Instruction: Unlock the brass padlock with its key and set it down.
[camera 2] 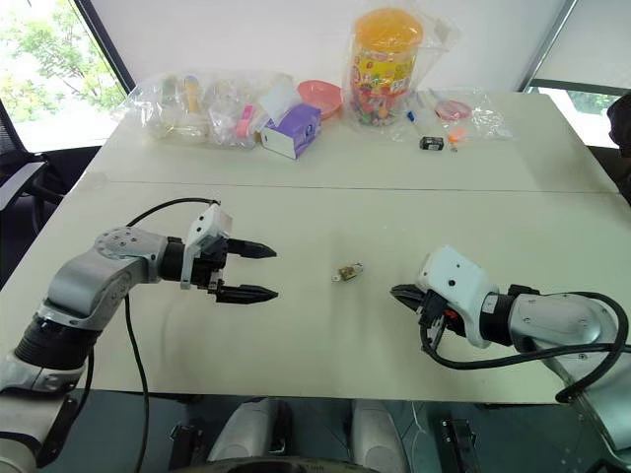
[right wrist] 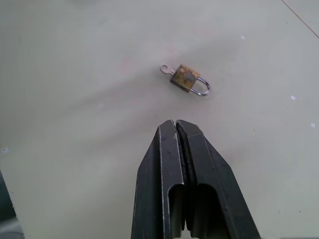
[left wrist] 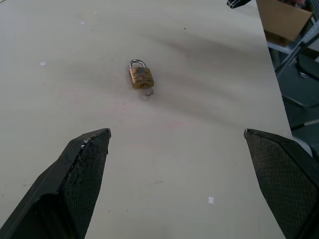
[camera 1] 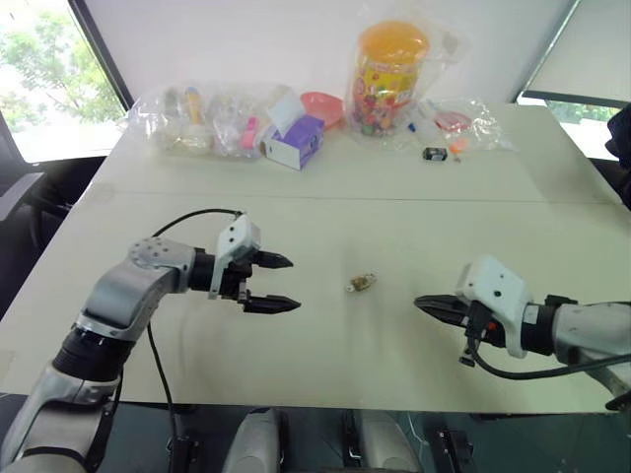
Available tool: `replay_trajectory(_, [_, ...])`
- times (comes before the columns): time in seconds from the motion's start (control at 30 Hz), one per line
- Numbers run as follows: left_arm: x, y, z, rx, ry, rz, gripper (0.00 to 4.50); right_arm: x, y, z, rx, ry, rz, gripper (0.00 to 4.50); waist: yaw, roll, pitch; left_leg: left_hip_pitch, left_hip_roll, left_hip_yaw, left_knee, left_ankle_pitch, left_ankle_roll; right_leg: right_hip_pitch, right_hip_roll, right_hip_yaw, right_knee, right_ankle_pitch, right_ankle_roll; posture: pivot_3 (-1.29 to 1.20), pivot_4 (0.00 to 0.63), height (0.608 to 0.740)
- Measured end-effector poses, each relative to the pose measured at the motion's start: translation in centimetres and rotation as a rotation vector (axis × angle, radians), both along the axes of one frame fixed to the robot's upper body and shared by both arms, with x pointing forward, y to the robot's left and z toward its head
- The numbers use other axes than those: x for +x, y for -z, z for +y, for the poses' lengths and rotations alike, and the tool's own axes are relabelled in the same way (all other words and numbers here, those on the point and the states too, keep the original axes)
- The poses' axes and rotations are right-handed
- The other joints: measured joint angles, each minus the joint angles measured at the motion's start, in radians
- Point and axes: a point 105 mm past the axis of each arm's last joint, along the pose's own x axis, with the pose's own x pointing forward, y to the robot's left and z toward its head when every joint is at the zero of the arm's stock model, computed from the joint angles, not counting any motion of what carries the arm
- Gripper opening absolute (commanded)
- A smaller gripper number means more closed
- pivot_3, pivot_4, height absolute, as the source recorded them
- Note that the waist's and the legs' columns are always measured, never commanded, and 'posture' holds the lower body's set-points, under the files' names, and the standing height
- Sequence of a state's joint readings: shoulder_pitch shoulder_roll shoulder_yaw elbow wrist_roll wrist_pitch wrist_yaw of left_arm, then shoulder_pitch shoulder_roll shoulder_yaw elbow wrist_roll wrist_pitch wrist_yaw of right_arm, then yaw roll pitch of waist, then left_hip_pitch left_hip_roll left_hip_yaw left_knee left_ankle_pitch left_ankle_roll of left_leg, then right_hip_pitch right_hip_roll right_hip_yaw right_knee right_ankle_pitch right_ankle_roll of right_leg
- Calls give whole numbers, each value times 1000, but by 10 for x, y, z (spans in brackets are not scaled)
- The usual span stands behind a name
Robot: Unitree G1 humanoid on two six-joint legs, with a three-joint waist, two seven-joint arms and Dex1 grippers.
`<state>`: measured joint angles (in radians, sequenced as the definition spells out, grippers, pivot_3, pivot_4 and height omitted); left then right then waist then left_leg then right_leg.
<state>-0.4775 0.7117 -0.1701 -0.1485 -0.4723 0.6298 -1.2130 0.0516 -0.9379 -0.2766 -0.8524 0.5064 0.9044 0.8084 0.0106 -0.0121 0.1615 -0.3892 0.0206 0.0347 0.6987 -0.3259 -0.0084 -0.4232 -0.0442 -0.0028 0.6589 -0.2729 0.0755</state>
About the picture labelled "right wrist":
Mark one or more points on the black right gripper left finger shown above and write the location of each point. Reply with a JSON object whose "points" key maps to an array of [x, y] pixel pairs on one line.
{"points": [[152, 179]]}

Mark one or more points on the small silver key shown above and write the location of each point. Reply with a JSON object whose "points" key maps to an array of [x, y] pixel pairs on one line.
{"points": [[166, 69]]}

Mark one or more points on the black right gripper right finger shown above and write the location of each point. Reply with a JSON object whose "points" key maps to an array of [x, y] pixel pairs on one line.
{"points": [[211, 174]]}

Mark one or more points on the small brass padlock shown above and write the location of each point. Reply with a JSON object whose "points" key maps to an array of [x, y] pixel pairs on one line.
{"points": [[186, 77]]}

